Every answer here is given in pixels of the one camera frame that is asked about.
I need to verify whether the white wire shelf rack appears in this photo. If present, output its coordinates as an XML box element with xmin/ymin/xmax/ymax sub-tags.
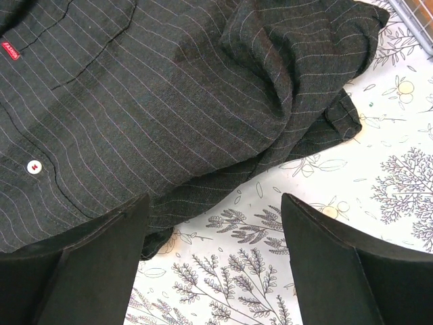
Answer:
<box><xmin>388</xmin><ymin>0</ymin><xmax>432</xmax><ymax>57</ymax></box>

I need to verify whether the black pinstriped shirt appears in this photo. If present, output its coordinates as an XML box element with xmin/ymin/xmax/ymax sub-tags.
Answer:
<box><xmin>1</xmin><ymin>0</ymin><xmax>389</xmax><ymax>254</ymax></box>

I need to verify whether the floral tablecloth mat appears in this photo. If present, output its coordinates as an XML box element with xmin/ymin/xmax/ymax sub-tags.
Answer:
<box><xmin>124</xmin><ymin>1</ymin><xmax>432</xmax><ymax>324</ymax></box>

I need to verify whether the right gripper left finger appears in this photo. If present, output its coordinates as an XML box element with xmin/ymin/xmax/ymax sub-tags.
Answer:
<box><xmin>1</xmin><ymin>196</ymin><xmax>149</xmax><ymax>324</ymax></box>

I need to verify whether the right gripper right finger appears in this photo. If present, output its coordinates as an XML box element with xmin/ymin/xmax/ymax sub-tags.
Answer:
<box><xmin>281</xmin><ymin>194</ymin><xmax>432</xmax><ymax>325</ymax></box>

